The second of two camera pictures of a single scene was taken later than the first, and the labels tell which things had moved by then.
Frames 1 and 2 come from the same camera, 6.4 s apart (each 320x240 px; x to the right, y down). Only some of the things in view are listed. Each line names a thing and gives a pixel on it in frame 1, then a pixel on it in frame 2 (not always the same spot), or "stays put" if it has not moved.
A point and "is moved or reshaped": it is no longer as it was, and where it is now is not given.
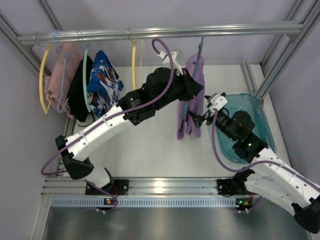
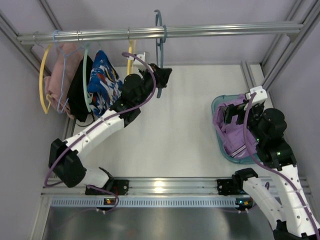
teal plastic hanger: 186,112 to 160,39
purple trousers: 196,103 is moved or reshaped
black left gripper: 188,83 to 158,76
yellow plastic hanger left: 42,64 stays put
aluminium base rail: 137,186 stays put
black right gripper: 206,116 to 238,113
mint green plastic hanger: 88,96 stays put
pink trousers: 55,85 stays put
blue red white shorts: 104,85 stays put
